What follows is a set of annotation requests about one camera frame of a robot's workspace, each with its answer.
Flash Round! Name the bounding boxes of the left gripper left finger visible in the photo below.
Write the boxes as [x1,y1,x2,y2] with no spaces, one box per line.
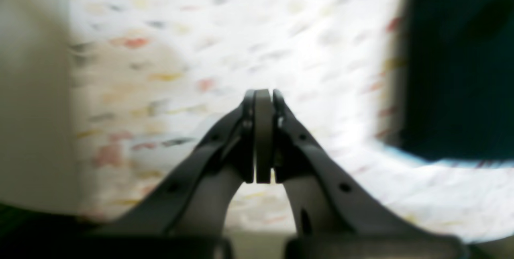
[92,90,264,259]

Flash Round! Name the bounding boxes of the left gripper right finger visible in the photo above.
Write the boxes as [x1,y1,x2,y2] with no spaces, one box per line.
[264,90,468,259]

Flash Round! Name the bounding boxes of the black t-shirt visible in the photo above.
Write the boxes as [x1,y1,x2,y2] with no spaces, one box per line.
[400,0,514,161]

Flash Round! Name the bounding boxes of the terrazzo patterned tablecloth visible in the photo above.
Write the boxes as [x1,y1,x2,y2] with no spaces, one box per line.
[69,0,513,242]

